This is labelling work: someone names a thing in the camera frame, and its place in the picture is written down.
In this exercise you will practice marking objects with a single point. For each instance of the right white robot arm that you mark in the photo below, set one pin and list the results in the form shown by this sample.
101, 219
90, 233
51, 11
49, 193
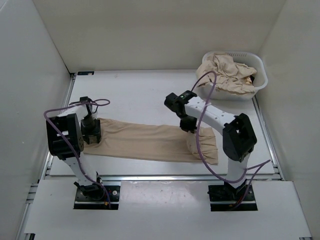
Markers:
238, 136

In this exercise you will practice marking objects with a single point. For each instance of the beige clothes pile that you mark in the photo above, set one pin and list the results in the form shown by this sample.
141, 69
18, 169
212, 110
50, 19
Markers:
231, 77

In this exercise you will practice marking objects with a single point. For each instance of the front aluminium rail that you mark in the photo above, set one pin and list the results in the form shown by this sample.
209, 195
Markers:
117, 178

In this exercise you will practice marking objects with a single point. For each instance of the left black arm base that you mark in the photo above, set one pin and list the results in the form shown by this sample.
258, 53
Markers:
95, 197

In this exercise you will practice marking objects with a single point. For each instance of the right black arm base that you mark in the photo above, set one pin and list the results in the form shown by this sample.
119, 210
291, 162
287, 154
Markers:
224, 198

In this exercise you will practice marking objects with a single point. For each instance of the right aluminium rail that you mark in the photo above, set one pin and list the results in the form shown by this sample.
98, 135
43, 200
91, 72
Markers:
268, 140

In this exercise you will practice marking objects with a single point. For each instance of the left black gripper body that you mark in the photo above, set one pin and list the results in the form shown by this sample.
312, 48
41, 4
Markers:
90, 127

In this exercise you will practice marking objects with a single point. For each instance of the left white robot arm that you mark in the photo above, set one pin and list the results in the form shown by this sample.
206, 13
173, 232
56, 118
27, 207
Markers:
68, 130

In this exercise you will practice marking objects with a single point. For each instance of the black corner label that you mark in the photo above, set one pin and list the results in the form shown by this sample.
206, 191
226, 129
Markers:
85, 73

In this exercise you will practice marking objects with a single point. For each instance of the white laundry basket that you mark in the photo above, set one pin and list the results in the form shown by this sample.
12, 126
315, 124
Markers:
260, 79

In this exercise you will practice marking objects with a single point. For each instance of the beige trousers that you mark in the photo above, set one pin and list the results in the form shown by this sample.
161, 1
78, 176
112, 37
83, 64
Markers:
165, 143

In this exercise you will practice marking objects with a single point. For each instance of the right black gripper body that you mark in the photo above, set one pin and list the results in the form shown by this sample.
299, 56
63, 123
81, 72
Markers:
188, 122

